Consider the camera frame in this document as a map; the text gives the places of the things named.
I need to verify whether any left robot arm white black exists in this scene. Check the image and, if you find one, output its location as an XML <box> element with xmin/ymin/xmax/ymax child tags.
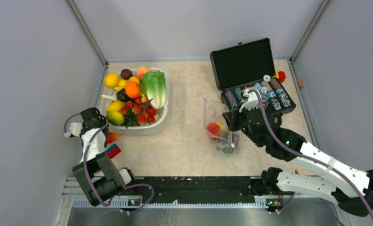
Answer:
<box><xmin>64</xmin><ymin>107</ymin><xmax>138</xmax><ymax>207</ymax></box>

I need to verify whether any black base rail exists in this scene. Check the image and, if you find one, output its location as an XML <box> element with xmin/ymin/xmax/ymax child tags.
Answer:
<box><xmin>137</xmin><ymin>176</ymin><xmax>292</xmax><ymax>204</ymax></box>

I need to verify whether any large orange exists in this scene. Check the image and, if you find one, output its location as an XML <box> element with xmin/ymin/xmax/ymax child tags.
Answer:
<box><xmin>125</xmin><ymin>81</ymin><xmax>141</xmax><ymax>99</ymax></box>

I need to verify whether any black poker chip case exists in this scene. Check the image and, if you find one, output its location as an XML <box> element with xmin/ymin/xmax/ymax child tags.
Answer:
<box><xmin>210</xmin><ymin>38</ymin><xmax>296</xmax><ymax>115</ymax></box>

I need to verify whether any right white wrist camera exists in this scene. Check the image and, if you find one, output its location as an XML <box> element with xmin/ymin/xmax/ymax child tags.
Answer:
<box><xmin>239</xmin><ymin>88</ymin><xmax>261</xmax><ymax>113</ymax></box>

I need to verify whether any dark plum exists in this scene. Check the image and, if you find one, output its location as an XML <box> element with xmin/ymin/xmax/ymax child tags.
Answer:
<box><xmin>120</xmin><ymin>69</ymin><xmax>133</xmax><ymax>80</ymax></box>

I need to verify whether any yellow mango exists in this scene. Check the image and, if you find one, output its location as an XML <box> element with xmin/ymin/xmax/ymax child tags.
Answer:
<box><xmin>216</xmin><ymin>121</ymin><xmax>227</xmax><ymax>131</ymax></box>

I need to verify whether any peach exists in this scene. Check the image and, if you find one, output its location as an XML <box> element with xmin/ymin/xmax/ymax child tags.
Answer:
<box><xmin>206</xmin><ymin>122</ymin><xmax>221</xmax><ymax>137</ymax></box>
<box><xmin>136</xmin><ymin>66</ymin><xmax>151</xmax><ymax>81</ymax></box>

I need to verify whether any yellow lemon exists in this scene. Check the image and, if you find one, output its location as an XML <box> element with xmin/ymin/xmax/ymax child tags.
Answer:
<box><xmin>103</xmin><ymin>73</ymin><xmax>121</xmax><ymax>89</ymax></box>

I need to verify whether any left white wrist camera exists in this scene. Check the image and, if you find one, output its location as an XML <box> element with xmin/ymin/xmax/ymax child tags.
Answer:
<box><xmin>64</xmin><ymin>122</ymin><xmax>82</xmax><ymax>138</ymax></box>

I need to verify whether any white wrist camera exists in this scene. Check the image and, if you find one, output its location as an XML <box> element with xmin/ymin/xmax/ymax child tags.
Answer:
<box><xmin>239</xmin><ymin>88</ymin><xmax>261</xmax><ymax>113</ymax></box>
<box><xmin>64</xmin><ymin>122</ymin><xmax>82</xmax><ymax>138</ymax></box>

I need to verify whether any red blue block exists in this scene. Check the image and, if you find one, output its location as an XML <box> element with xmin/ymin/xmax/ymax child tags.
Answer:
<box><xmin>105</xmin><ymin>144</ymin><xmax>121</xmax><ymax>159</ymax></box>

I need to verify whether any green lettuce leaf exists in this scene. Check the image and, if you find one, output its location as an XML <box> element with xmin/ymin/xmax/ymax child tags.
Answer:
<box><xmin>140</xmin><ymin>70</ymin><xmax>167</xmax><ymax>109</ymax></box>

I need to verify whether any red small object behind case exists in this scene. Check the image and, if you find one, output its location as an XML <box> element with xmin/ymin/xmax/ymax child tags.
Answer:
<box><xmin>273</xmin><ymin>71</ymin><xmax>286</xmax><ymax>83</ymax></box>

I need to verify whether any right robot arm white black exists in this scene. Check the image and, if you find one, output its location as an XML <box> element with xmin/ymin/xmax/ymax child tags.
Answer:
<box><xmin>222</xmin><ymin>109</ymin><xmax>373</xmax><ymax>217</ymax></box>

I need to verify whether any strawberry cluster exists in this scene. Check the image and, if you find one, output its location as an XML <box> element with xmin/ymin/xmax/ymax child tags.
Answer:
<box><xmin>120</xmin><ymin>97</ymin><xmax>158</xmax><ymax>128</ymax></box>

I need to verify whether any clear zip top bag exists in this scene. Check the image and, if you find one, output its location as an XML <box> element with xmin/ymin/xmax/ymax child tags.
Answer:
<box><xmin>203</xmin><ymin>98</ymin><xmax>240</xmax><ymax>154</ymax></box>

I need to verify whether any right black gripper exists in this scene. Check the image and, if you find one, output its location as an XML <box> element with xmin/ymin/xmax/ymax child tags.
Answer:
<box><xmin>222</xmin><ymin>101</ymin><xmax>264</xmax><ymax>147</ymax></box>

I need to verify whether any white fruit tray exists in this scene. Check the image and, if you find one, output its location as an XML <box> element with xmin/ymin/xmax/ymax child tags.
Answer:
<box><xmin>99</xmin><ymin>67</ymin><xmax>170</xmax><ymax>136</ymax></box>

